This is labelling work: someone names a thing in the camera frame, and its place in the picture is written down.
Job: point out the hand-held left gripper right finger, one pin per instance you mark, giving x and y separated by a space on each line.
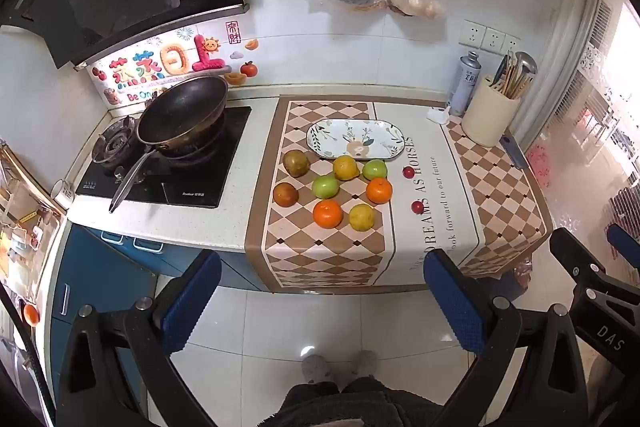
455 307

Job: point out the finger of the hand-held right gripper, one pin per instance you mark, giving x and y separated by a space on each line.
575 252
625 242

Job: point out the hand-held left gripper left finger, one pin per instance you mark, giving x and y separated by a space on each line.
192 302

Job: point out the small red fruit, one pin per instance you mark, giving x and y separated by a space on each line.
408 172
417 207

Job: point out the yellow citrus fruit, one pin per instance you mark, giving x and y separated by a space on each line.
346 168
361 217

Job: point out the orange tangerine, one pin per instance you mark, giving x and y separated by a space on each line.
327 213
379 191

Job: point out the brown round fruit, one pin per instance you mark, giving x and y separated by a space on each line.
285 195

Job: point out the green round fruit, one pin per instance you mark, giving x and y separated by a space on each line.
325 187
375 169

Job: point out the brown green mottled fruit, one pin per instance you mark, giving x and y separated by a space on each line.
295 162

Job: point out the white floral oval plate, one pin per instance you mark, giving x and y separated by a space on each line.
350 134

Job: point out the blue kitchen cabinet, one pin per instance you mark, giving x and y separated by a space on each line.
95 277

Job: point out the grey slipper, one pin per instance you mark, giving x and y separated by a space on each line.
316 368
362 364

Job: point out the black gas stove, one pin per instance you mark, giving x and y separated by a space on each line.
200 187

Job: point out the kitchen cleaver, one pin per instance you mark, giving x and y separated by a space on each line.
515 152

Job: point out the brown checkered table mat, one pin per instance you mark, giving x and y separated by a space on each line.
310 252

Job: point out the person's legs in dark pants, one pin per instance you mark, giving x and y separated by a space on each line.
350 407

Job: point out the cream utensil holder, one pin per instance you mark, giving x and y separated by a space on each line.
490 117

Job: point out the orange fruit magnet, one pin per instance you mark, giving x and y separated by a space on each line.
31 315

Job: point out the white mug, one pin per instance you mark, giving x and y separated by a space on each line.
63 194

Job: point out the bundle of chopsticks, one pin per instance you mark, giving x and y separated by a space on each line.
515 82

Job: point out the refrigerator with stickers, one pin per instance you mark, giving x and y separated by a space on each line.
25 217

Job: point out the white crumpled tissue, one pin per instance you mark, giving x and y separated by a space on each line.
440 114

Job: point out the metal ladle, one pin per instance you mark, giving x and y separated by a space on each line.
526 63

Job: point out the grey spray can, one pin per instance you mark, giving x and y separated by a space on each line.
464 87

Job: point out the white wall socket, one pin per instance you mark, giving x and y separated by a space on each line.
494 40
471 34
511 44

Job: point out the colourful wall sticker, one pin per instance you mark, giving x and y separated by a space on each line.
175 62

